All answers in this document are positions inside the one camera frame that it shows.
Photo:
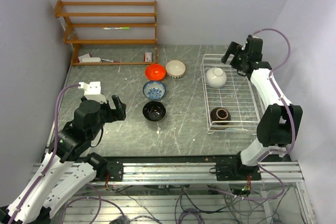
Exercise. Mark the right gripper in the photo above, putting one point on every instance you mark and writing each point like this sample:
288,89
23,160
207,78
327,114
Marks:
231,50

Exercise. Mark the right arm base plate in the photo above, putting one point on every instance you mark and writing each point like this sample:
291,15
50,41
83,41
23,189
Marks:
231,172

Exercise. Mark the pink white pen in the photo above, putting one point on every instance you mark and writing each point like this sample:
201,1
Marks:
110,61

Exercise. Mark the green pink marker pen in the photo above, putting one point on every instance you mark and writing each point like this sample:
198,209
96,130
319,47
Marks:
116,28

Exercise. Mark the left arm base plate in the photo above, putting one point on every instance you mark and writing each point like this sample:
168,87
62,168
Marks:
115,171

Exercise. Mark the blue white patterned bowl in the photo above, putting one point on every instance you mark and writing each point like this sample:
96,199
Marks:
154,90

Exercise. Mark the small red white box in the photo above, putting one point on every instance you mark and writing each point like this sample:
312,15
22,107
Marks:
147,57

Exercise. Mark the wooden shelf rack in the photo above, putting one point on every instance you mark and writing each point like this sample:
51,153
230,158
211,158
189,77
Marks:
71,38

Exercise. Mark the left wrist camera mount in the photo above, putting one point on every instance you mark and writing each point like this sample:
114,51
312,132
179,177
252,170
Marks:
92,91

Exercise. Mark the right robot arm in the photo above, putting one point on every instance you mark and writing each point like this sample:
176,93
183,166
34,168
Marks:
277,129

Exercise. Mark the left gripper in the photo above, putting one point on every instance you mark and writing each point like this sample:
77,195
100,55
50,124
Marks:
118,113

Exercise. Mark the aluminium rail frame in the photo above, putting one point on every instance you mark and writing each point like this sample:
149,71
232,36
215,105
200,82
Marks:
199,173

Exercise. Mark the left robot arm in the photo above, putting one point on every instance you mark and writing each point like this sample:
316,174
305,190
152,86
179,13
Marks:
45,193

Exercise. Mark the cream bowl patterned rim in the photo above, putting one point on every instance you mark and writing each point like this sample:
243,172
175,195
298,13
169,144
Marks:
175,69

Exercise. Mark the white wire dish rack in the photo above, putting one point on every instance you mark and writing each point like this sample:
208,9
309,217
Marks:
237,96

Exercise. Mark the dark brown bowl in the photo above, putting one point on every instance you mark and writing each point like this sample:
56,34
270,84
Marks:
220,116

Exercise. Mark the orange bowl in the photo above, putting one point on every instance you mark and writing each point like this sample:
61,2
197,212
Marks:
155,72

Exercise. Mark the black glossy bowl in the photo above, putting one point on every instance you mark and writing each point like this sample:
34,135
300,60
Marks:
154,111

